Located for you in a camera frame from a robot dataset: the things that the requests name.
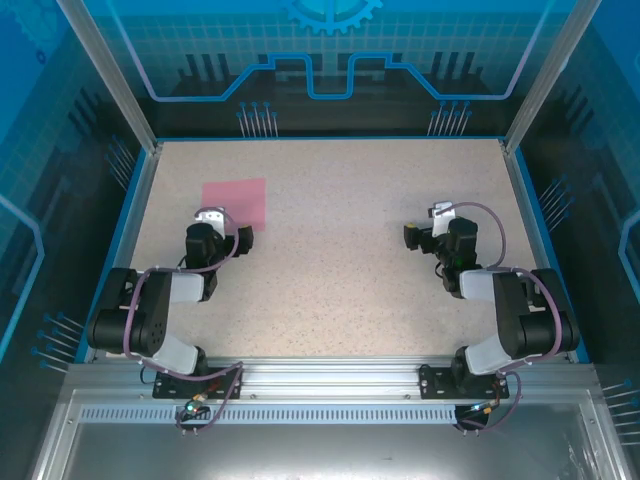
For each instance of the aluminium enclosure post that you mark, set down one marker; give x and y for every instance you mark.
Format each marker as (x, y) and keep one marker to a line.
(112, 75)
(550, 75)

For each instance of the aluminium side rail blue trim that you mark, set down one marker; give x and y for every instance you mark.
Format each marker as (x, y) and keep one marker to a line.
(122, 250)
(547, 250)

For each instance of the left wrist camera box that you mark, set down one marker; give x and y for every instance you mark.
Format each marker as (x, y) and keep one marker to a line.
(210, 218)

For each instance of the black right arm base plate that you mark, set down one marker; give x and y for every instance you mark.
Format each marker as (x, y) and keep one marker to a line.
(432, 382)

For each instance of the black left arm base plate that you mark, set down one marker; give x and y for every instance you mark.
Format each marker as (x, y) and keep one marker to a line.
(165, 387)

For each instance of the grey metal panel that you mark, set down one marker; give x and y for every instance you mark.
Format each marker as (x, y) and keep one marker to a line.
(325, 450)

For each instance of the long aluminium mounting rail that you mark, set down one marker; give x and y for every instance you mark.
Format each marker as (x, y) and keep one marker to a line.
(325, 375)

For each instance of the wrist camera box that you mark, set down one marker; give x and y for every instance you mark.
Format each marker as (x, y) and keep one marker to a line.
(210, 218)
(442, 220)

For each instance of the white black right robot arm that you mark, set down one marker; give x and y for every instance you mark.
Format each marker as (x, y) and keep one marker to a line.
(520, 320)

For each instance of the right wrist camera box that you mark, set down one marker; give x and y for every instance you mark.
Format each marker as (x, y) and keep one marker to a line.
(442, 220)

